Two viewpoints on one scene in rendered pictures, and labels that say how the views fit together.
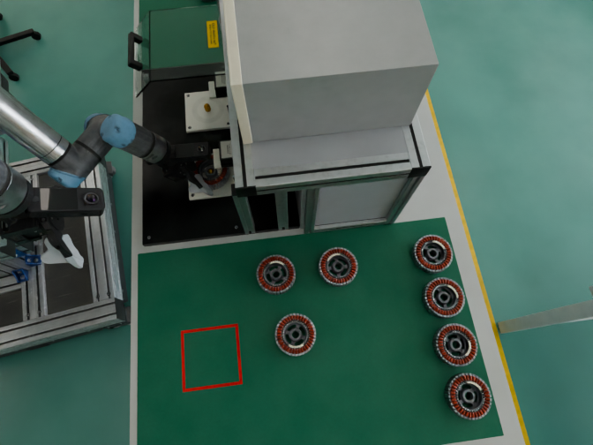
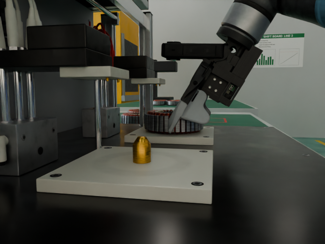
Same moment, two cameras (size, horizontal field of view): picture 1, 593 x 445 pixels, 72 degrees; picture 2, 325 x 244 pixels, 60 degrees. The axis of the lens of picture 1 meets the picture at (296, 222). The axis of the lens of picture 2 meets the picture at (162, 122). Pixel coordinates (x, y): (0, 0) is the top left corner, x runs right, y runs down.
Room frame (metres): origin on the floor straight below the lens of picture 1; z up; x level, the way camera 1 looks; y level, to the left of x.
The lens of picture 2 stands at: (1.09, 0.42, 0.86)
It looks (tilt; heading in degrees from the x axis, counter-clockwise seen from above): 6 degrees down; 199
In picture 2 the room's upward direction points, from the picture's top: straight up
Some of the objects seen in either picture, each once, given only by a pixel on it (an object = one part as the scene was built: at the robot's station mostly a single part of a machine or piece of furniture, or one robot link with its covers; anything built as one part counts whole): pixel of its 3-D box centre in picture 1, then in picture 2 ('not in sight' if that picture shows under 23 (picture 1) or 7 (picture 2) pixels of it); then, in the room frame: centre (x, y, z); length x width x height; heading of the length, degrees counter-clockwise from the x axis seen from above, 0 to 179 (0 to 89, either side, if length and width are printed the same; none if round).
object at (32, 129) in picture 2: not in sight; (21, 142); (0.83, 0.16, 0.80); 0.07 x 0.05 x 0.06; 8
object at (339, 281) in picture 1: (338, 267); not in sight; (0.29, -0.12, 0.77); 0.11 x 0.11 x 0.04
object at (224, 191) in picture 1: (212, 175); (173, 133); (0.57, 0.27, 0.78); 0.15 x 0.15 x 0.01; 8
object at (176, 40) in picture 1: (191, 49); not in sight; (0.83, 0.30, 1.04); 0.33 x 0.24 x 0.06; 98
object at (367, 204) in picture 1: (356, 203); not in sight; (0.43, -0.16, 0.91); 0.28 x 0.03 x 0.32; 98
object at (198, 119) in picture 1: (208, 110); (141, 166); (0.81, 0.30, 0.78); 0.15 x 0.15 x 0.01; 8
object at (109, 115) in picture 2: not in sight; (102, 121); (0.60, 0.12, 0.80); 0.07 x 0.05 x 0.06; 8
